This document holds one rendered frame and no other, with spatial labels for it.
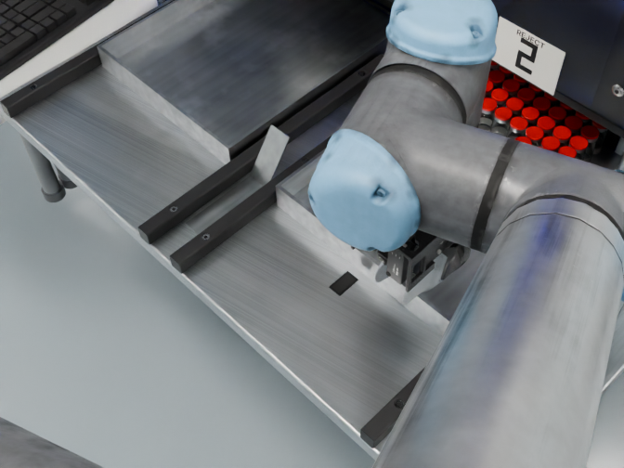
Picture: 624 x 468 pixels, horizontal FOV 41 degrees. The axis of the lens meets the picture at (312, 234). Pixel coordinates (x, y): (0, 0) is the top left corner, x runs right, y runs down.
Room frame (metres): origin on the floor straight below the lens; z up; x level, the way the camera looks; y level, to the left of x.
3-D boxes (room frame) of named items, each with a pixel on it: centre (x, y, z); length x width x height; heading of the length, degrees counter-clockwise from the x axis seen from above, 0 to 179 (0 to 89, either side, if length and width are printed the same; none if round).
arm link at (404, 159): (0.37, -0.07, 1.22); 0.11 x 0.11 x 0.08; 63
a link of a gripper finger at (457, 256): (0.46, -0.12, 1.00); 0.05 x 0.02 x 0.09; 43
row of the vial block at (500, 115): (0.70, -0.24, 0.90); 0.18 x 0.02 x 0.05; 43
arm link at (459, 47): (0.46, -0.09, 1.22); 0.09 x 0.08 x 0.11; 153
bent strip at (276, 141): (0.63, 0.08, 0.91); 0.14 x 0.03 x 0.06; 134
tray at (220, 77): (0.88, 0.06, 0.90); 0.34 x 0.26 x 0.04; 133
